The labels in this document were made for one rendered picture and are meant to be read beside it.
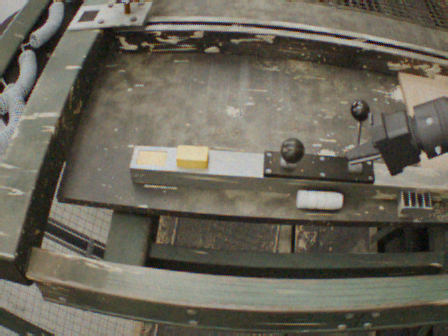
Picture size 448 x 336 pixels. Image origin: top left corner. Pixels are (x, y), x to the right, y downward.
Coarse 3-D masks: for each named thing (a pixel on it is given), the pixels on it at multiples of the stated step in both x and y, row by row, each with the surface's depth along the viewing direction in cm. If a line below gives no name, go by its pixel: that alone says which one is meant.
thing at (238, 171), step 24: (144, 168) 89; (168, 168) 89; (192, 168) 89; (216, 168) 89; (240, 168) 89; (384, 168) 89; (408, 168) 89; (264, 192) 90; (288, 192) 90; (360, 192) 88; (384, 192) 88; (432, 192) 87
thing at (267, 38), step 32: (128, 32) 110; (160, 32) 110; (192, 32) 109; (224, 32) 109; (256, 32) 108; (288, 32) 109; (320, 32) 110; (352, 32) 110; (352, 64) 111; (384, 64) 109; (416, 64) 107
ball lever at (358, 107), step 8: (352, 104) 83; (360, 104) 82; (352, 112) 83; (360, 112) 82; (368, 112) 82; (360, 120) 83; (360, 128) 84; (360, 136) 85; (352, 168) 86; (360, 168) 86
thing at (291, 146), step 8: (288, 144) 76; (296, 144) 76; (280, 152) 78; (288, 152) 76; (296, 152) 76; (304, 152) 77; (280, 160) 88; (288, 160) 77; (296, 160) 77; (288, 168) 87
